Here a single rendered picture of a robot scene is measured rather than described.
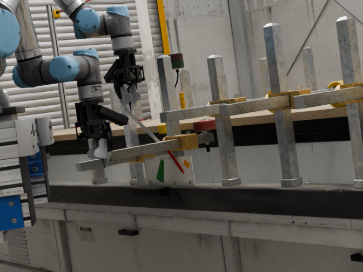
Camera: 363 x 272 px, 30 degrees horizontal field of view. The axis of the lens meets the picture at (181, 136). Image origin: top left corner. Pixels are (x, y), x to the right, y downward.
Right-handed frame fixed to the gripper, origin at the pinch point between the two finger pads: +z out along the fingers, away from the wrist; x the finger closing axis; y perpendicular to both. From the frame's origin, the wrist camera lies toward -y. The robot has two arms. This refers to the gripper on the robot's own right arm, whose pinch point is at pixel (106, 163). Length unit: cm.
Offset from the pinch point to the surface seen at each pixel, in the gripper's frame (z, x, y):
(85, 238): 44, -112, -55
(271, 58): -24, 46, -30
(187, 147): -0.4, 4.7, -28.9
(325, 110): -7, 46, -50
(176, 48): -107, -733, -652
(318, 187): 13, 57, -29
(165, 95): -18.4, -4.0, -29.6
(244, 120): -6, 12, -50
